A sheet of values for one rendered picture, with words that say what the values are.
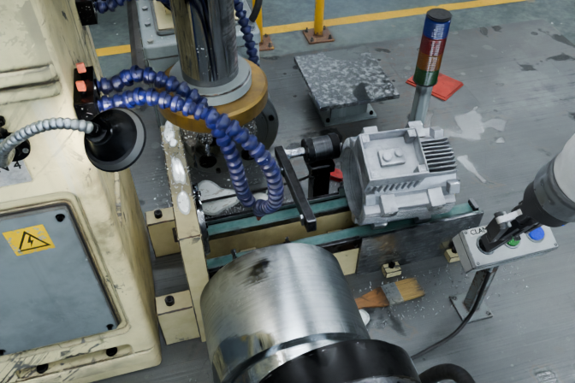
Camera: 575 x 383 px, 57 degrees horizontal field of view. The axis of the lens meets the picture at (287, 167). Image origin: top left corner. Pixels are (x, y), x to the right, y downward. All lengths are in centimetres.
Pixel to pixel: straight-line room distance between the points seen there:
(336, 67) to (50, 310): 108
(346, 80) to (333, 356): 117
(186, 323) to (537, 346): 72
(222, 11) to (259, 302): 41
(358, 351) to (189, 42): 48
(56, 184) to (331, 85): 100
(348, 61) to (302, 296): 103
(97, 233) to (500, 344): 84
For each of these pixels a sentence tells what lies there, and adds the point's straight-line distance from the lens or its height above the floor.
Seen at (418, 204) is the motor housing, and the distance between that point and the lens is 112.
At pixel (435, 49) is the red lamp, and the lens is 137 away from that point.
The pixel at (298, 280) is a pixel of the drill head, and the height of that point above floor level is 116.
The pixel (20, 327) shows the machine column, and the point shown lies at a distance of 100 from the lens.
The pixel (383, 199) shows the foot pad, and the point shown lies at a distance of 110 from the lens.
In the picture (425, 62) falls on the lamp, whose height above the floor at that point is 110.
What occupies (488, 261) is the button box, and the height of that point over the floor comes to 105.
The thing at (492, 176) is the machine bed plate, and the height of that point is 80.
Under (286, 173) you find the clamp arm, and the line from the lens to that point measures 113.
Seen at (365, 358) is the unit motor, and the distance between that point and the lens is 53.
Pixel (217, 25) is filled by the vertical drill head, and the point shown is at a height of 146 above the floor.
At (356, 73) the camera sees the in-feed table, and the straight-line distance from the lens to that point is 165.
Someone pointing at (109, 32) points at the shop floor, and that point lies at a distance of 385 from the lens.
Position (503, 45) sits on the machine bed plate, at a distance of 214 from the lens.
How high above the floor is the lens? 184
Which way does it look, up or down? 44 degrees down
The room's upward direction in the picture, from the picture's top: straight up
